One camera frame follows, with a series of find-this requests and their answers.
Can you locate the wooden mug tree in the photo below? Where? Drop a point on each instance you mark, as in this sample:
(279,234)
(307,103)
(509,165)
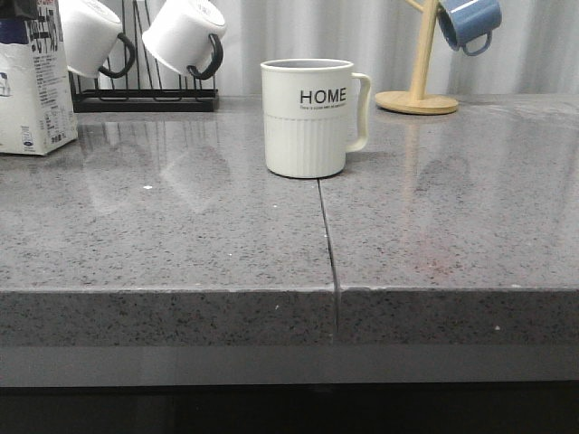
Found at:
(416,100)

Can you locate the Pascual whole milk carton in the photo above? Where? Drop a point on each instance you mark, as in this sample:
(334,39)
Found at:
(37,113)

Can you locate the white enamel mug left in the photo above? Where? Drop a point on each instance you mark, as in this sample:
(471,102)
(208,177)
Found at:
(90,31)

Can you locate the white enamel mug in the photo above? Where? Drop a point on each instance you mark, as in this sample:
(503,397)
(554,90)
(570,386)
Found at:
(90,31)
(186,37)

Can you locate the black wire mug rack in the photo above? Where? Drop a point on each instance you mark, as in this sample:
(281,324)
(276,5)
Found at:
(149,86)

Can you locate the white enamel mug right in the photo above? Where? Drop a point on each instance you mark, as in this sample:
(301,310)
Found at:
(186,37)

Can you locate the blue hanging mug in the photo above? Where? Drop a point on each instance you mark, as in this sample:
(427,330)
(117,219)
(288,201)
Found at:
(468,24)

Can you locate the cream HOME mug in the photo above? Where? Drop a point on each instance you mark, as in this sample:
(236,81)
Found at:
(315,112)

